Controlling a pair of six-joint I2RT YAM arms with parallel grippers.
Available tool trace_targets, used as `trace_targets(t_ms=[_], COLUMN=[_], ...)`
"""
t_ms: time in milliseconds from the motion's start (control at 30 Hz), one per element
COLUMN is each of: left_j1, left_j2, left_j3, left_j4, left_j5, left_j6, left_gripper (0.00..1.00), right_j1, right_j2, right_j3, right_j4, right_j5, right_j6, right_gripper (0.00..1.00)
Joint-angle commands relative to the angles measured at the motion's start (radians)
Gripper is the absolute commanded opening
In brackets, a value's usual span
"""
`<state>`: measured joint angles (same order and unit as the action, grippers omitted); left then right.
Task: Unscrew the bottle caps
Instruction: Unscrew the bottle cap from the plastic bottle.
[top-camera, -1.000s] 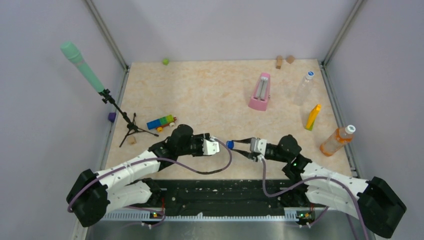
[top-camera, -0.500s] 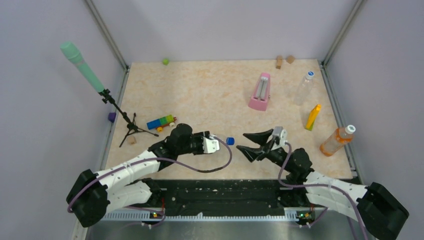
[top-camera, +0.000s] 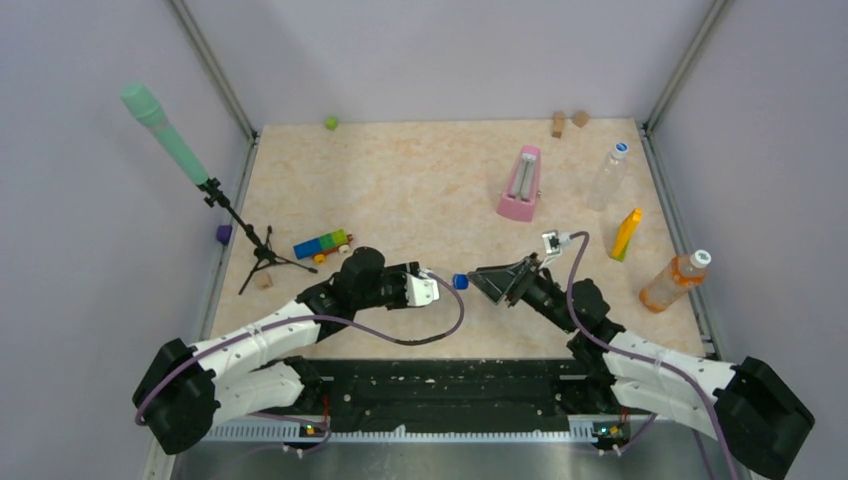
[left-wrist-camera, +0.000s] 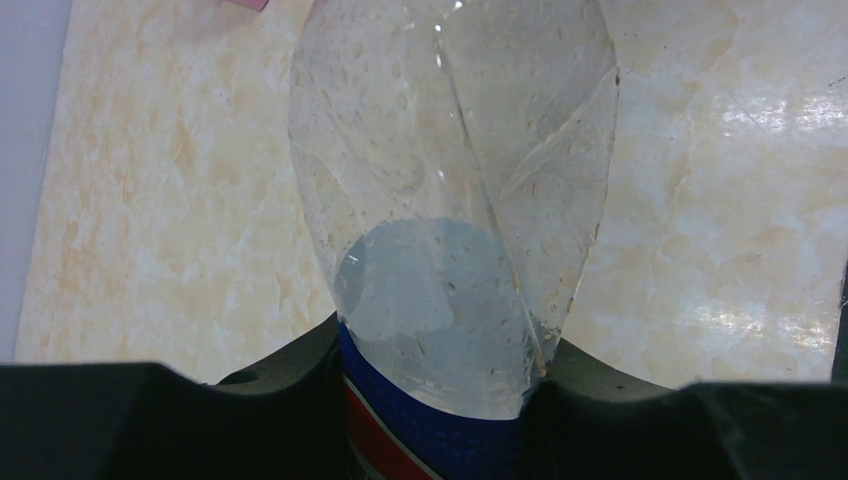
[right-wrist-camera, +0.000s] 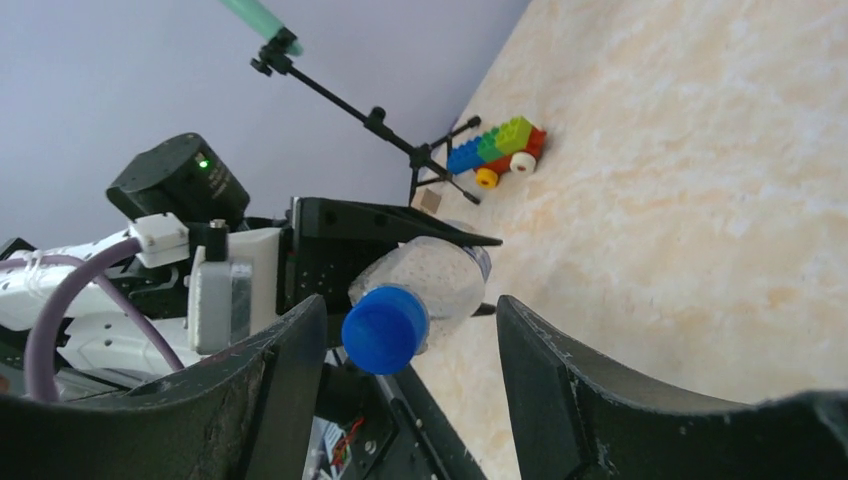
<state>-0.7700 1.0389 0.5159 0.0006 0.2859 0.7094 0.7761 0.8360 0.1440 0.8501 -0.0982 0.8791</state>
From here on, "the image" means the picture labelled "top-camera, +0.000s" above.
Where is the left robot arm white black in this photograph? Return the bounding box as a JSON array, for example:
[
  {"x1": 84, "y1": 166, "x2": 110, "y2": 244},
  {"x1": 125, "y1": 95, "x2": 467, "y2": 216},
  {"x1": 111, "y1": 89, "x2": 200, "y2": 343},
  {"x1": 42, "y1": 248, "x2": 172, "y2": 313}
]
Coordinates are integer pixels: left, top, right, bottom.
[{"x1": 132, "y1": 247, "x2": 440, "y2": 455}]

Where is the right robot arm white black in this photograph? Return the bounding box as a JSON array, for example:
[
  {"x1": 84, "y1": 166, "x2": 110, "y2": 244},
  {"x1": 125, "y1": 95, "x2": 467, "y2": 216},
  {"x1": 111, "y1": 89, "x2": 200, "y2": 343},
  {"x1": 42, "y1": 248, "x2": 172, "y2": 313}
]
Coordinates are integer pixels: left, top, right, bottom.
[{"x1": 468, "y1": 254, "x2": 815, "y2": 479}]

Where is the clear bottle white cap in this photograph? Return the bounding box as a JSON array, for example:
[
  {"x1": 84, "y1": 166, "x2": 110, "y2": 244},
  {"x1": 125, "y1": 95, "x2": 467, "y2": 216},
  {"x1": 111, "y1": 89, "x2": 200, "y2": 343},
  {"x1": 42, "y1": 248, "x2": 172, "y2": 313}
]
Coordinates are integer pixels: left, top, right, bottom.
[{"x1": 586, "y1": 142, "x2": 629, "y2": 211}]

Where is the tall wooden block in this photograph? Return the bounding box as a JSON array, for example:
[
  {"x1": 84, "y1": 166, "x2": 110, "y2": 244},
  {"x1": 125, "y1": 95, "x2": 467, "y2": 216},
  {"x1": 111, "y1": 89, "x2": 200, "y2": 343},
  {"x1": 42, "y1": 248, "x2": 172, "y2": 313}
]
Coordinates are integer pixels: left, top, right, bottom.
[{"x1": 551, "y1": 110, "x2": 566, "y2": 139}]

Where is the wooden cube near tripod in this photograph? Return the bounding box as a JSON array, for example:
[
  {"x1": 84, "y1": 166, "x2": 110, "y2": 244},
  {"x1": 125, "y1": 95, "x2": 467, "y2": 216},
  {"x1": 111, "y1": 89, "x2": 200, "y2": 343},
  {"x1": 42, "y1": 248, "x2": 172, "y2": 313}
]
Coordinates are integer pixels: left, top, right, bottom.
[{"x1": 253, "y1": 271, "x2": 274, "y2": 290}]

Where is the small wooden cube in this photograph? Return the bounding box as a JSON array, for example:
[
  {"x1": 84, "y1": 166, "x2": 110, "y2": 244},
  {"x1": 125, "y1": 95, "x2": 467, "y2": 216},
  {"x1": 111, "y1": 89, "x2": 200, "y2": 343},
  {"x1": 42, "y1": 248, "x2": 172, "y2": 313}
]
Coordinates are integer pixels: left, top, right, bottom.
[{"x1": 571, "y1": 110, "x2": 590, "y2": 128}]

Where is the orange juice bottle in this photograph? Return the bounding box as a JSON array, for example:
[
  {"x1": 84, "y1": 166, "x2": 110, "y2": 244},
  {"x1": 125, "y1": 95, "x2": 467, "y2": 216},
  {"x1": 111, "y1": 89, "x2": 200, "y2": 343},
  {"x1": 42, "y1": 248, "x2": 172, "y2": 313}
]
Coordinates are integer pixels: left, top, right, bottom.
[{"x1": 639, "y1": 249, "x2": 712, "y2": 313}]

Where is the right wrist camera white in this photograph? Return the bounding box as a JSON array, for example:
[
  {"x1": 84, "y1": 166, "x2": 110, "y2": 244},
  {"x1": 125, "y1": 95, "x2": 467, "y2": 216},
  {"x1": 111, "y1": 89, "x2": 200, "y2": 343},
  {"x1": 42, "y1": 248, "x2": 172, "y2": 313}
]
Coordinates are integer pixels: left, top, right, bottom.
[{"x1": 541, "y1": 230, "x2": 572, "y2": 259}]

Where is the purple small block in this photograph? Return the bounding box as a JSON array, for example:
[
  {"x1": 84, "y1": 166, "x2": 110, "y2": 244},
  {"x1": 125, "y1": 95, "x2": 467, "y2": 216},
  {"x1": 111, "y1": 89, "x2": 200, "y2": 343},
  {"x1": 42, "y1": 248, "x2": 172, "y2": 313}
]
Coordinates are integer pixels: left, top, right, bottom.
[{"x1": 215, "y1": 225, "x2": 233, "y2": 246}]

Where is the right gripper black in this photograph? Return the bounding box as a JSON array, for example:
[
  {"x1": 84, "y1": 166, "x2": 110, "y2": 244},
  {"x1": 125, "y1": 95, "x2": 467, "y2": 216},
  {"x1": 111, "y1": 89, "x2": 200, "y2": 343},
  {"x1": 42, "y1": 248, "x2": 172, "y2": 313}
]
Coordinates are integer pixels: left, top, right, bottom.
[{"x1": 468, "y1": 252, "x2": 578, "y2": 334}]

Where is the pink metronome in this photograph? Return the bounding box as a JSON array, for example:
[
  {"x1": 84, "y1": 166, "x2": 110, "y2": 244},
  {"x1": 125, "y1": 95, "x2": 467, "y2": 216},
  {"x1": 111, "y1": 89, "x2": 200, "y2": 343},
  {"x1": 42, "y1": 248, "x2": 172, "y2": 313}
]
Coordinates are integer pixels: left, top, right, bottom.
[{"x1": 495, "y1": 145, "x2": 542, "y2": 223}]

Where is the blue bottle cap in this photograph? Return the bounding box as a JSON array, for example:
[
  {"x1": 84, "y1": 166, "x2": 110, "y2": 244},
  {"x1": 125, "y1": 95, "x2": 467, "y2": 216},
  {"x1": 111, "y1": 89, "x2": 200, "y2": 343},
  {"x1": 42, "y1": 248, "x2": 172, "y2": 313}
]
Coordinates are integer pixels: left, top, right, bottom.
[{"x1": 451, "y1": 273, "x2": 469, "y2": 290}]

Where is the clear bottle blue label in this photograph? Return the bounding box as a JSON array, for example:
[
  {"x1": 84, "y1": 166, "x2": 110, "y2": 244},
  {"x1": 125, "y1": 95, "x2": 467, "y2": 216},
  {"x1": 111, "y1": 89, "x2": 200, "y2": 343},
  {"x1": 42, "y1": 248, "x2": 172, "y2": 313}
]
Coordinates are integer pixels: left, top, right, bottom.
[{"x1": 430, "y1": 267, "x2": 455, "y2": 290}]

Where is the black microphone tripod stand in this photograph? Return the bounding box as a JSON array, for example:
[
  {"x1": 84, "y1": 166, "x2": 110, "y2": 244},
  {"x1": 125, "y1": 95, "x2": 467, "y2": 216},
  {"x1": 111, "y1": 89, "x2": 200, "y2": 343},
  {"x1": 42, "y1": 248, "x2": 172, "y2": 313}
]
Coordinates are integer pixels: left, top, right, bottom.
[{"x1": 197, "y1": 178, "x2": 318, "y2": 295}]

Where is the toy brick car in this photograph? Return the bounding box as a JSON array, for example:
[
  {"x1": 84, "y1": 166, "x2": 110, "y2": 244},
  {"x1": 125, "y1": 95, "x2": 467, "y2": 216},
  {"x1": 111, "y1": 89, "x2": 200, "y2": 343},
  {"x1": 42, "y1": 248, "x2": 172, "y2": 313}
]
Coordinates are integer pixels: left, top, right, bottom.
[{"x1": 293, "y1": 229, "x2": 354, "y2": 265}]

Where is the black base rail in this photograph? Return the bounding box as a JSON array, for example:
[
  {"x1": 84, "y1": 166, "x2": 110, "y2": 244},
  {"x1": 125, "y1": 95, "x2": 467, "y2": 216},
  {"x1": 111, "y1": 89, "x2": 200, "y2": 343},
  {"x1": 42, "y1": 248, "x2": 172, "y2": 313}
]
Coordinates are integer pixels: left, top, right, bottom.
[{"x1": 238, "y1": 357, "x2": 664, "y2": 439}]

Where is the green microphone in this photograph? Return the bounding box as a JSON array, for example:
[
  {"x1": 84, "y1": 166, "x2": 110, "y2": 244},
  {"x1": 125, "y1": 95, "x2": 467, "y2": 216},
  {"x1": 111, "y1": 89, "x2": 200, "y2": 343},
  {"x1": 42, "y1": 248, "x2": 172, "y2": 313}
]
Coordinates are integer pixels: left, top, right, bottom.
[{"x1": 120, "y1": 83, "x2": 210, "y2": 185}]

